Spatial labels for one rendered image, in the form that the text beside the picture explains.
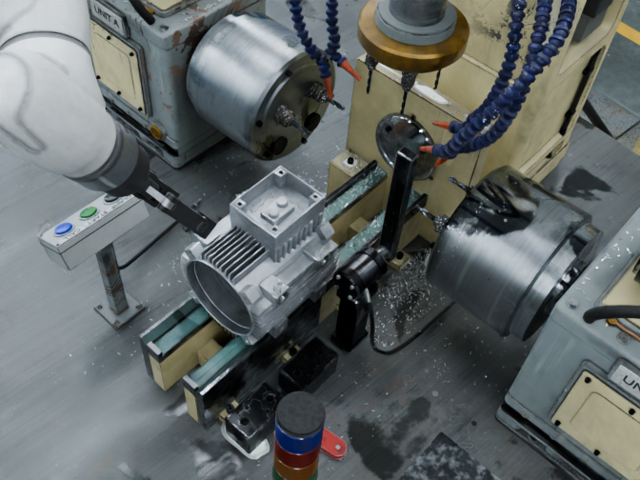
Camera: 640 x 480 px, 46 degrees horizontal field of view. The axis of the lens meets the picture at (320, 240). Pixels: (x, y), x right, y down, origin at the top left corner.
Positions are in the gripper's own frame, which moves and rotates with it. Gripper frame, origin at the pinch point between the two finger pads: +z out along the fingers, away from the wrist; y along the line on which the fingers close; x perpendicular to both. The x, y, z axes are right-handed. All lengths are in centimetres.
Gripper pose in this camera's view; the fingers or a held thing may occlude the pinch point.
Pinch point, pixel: (183, 210)
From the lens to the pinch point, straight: 114.7
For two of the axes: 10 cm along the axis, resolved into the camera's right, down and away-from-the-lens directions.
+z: 2.8, 2.7, 9.2
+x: -6.1, 7.9, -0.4
